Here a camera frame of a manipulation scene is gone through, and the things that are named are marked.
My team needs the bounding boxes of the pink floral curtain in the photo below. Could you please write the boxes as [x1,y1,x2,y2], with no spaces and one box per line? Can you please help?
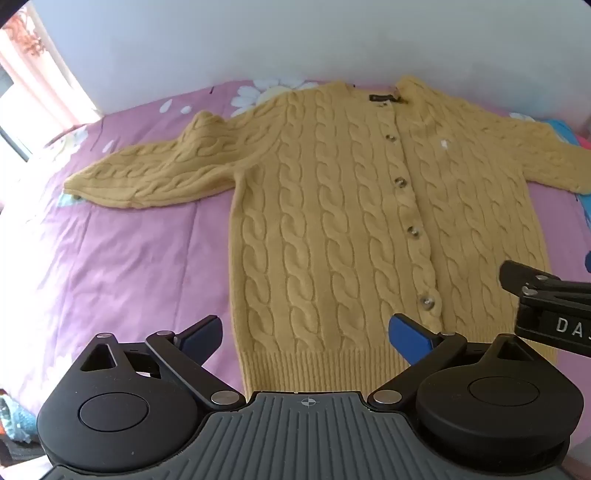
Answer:
[0,8,101,127]

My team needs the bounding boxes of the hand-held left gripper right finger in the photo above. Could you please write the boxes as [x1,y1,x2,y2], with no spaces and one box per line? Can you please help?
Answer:
[368,313,546,411]

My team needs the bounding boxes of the window frame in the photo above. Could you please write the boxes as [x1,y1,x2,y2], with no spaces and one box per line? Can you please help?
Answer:
[0,69,29,163]

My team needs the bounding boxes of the pink floral bed sheet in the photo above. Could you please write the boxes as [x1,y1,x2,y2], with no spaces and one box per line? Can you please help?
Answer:
[0,76,591,418]

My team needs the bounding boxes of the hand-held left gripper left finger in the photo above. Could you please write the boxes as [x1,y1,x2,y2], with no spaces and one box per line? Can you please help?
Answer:
[80,315,248,411]

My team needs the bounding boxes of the blue and pink cloth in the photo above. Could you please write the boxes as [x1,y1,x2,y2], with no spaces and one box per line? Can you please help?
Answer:
[538,117,591,154]

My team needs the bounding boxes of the teal patterned cloth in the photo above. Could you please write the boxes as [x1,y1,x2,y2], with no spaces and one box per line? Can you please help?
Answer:
[0,388,47,459]

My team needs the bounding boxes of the yellow cable-knit cardigan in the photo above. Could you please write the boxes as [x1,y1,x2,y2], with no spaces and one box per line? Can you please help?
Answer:
[63,76,591,394]

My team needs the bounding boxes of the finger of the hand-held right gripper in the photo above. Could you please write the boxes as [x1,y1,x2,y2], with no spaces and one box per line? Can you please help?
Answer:
[499,260,591,297]

